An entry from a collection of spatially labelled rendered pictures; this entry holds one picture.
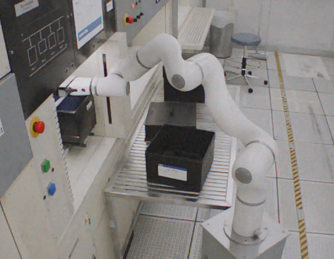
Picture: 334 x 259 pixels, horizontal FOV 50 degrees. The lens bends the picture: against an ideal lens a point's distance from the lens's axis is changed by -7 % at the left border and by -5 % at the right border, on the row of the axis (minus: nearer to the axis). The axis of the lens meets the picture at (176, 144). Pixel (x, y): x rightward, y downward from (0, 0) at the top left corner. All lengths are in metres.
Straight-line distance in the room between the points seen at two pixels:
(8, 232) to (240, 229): 0.89
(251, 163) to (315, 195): 1.85
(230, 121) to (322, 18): 4.73
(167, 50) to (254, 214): 0.70
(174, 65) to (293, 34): 4.75
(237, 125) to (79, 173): 0.80
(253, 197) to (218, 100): 0.38
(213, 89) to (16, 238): 0.83
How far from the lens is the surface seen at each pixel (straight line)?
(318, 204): 3.03
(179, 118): 2.15
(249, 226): 1.54
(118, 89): 1.62
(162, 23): 3.21
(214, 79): 1.37
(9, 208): 1.13
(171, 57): 1.32
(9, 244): 1.26
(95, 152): 1.90
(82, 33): 1.49
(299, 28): 5.94
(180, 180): 1.78
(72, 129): 1.73
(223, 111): 1.32
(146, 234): 2.63
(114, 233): 2.01
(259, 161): 1.31
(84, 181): 1.72
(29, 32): 1.14
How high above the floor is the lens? 1.93
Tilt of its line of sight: 34 degrees down
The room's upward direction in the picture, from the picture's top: straight up
